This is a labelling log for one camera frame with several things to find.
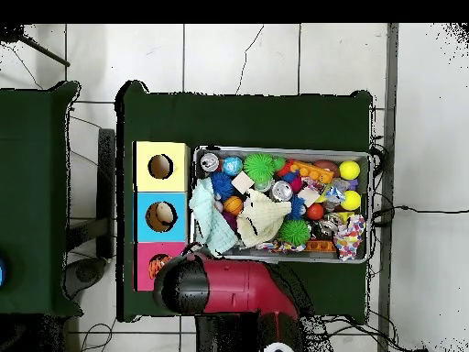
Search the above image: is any orange plastic toy piece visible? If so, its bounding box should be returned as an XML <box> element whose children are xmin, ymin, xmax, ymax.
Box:
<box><xmin>289</xmin><ymin>159</ymin><xmax>337</xmax><ymax>186</ymax></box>

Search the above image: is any wooden box with three holes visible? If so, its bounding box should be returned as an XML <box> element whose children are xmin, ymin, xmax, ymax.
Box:
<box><xmin>132</xmin><ymin>140</ymin><xmax>193</xmax><ymax>292</ymax></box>

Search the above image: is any silver can with open top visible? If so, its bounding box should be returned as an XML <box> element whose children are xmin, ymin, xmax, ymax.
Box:
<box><xmin>270</xmin><ymin>180</ymin><xmax>294</xmax><ymax>204</ymax></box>

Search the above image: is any black floor stand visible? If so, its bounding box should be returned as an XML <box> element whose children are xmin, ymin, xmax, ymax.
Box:
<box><xmin>64</xmin><ymin>127</ymin><xmax>117</xmax><ymax>293</ymax></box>

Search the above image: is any green cloth side table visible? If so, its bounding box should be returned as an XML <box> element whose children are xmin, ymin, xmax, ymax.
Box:
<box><xmin>0</xmin><ymin>82</ymin><xmax>82</xmax><ymax>318</ymax></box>

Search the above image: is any orange tiger plush toy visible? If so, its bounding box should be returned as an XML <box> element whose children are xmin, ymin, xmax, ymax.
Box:
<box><xmin>147</xmin><ymin>254</ymin><xmax>171</xmax><ymax>281</ymax></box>

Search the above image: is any large green spiky ball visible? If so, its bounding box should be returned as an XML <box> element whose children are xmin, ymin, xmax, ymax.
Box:
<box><xmin>243</xmin><ymin>152</ymin><xmax>277</xmax><ymax>186</ymax></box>

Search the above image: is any mint green muslin cloth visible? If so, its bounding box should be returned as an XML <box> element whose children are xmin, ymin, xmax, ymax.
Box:
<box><xmin>189</xmin><ymin>178</ymin><xmax>239</xmax><ymax>258</ymax></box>

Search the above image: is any blue spiky ball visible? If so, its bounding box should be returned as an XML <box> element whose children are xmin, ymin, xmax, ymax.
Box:
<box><xmin>210</xmin><ymin>171</ymin><xmax>235</xmax><ymax>203</ymax></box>

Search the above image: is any dark green table cloth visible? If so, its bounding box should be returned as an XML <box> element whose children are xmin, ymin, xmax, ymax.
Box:
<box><xmin>115</xmin><ymin>80</ymin><xmax>375</xmax><ymax>323</ymax></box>

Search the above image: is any cream yellow muslin cloth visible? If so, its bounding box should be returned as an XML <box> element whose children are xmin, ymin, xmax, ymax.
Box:
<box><xmin>235</xmin><ymin>189</ymin><xmax>293</xmax><ymax>249</ymax></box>

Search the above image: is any clear mesh bin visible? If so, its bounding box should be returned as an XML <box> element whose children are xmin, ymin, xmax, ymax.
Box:
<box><xmin>190</xmin><ymin>146</ymin><xmax>371</xmax><ymax>265</ymax></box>

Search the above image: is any silver can with pull tab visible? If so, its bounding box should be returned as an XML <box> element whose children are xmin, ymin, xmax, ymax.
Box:
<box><xmin>199</xmin><ymin>151</ymin><xmax>221</xmax><ymax>174</ymax></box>

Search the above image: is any yellow ball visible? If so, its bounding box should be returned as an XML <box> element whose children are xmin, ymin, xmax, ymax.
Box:
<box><xmin>339</xmin><ymin>159</ymin><xmax>361</xmax><ymax>182</ymax></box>

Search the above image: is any small green spiky ball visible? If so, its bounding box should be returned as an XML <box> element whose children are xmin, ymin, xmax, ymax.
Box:
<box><xmin>279</xmin><ymin>218</ymin><xmax>312</xmax><ymax>248</ymax></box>

